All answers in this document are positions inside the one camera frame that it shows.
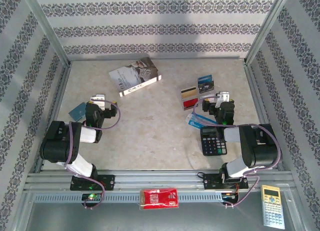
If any right controller board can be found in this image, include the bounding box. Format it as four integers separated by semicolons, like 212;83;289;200
221;192;240;201

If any gold scientific calculator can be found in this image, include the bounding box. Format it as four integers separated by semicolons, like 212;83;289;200
260;184;286;231

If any gold card black stripe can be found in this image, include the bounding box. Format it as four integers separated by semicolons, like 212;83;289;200
180;86;197;99

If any dark printed card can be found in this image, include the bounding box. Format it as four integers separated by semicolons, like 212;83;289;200
198;80;215;94

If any controller board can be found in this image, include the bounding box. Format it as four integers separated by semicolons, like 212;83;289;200
81;192;104;202
221;192;240;201

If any paperback book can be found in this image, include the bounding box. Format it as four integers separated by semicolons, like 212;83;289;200
108;57;163;98

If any left controller board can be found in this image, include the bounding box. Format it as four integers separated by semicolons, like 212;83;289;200
81;192;104;202

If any aluminium front rail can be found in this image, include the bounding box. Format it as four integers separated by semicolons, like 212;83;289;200
23;168;296;193

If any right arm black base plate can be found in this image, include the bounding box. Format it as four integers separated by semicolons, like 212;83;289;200
203;172;250;191

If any white card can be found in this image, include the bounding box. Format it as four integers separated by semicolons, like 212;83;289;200
199;92;216;101

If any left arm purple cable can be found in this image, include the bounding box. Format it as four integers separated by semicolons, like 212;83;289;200
64;99;122;210

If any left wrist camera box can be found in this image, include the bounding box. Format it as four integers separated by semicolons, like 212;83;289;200
89;93;107;111

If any black desk calculator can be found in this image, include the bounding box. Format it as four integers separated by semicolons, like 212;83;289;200
200;125;228;157

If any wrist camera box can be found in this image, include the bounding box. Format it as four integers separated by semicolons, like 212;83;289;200
89;93;107;111
215;91;231;109

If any light blue card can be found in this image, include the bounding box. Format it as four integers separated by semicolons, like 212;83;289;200
197;74;213;86

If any blue white flat packet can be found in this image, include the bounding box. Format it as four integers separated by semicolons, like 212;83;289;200
185;112;218;129

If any clear acrylic card organizer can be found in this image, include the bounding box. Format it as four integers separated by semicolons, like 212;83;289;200
179;74;217;112

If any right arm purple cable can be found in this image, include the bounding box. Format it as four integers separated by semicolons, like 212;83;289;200
192;95;282;208

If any aluminium side rail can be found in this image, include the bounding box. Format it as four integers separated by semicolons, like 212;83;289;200
243;60;286;172
33;62;72;173

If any red card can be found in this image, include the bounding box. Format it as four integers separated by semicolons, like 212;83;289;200
183;98;199;111

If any blue card holder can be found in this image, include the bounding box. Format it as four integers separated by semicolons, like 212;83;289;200
68;102;88;121

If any aluminium frame post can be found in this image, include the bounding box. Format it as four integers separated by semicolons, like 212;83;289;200
21;0;72;67
243;0;295;66

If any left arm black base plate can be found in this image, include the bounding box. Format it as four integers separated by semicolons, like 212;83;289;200
69;174;116;192

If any slotted grey cable duct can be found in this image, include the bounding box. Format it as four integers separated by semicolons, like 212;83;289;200
33;192;225;204

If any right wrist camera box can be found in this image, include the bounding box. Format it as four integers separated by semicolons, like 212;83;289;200
215;91;231;109

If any red plastic pouch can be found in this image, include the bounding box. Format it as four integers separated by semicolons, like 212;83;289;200
139;187;180;211

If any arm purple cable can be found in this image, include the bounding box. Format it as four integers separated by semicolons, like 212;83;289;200
64;99;122;210
192;95;282;208

